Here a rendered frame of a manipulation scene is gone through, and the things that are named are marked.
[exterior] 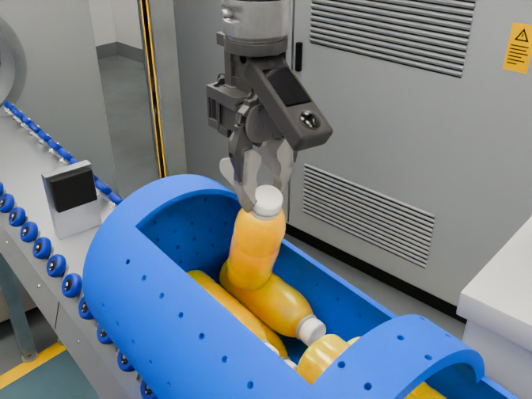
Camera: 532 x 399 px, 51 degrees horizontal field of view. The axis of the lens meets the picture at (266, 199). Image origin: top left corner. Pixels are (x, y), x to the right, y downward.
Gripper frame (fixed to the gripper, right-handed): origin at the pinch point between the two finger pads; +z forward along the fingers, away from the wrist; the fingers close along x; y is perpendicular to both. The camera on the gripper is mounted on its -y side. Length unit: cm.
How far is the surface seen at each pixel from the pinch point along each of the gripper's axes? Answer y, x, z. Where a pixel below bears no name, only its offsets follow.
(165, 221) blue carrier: 17.2, 5.3, 9.9
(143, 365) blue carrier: -0.3, 19.3, 16.3
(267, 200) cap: -0.9, 0.5, -0.4
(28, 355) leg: 128, 12, 125
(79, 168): 58, 3, 18
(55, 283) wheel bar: 44, 16, 34
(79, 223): 58, 5, 31
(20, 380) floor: 119, 18, 126
